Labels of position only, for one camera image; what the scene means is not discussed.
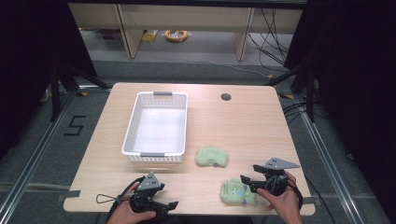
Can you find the white perforated plastic basket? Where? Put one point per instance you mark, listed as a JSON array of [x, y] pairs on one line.
[[155, 130]]

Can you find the black metal stand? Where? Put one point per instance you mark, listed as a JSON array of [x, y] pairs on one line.
[[55, 93], [309, 93]]

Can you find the person's right hand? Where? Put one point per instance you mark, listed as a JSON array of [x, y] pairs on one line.
[[285, 208]]

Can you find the yellow packet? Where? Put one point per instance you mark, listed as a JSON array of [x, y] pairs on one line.
[[149, 36]]

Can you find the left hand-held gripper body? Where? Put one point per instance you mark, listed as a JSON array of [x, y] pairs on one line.
[[146, 199]]

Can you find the dark curtain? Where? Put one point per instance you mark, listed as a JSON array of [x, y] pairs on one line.
[[31, 46], [358, 62]]

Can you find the plain green plush toy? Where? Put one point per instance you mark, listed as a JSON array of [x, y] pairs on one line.
[[211, 156]]

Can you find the yellow tape roll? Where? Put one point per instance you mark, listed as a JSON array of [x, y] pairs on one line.
[[176, 36]]

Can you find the clear plastic zip bag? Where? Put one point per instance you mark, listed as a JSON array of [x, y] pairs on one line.
[[34, 155]]

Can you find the grey tape strip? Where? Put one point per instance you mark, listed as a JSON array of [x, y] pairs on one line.
[[308, 200]]

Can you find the aluminium floor rail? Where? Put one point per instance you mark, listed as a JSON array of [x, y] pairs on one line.
[[330, 155]]

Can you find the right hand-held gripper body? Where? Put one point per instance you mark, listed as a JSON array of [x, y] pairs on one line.
[[275, 183]]

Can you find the person's left hand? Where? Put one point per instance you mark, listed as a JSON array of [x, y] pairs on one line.
[[124, 213]]

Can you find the green plush toy blue patch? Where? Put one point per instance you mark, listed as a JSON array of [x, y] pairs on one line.
[[236, 194]]

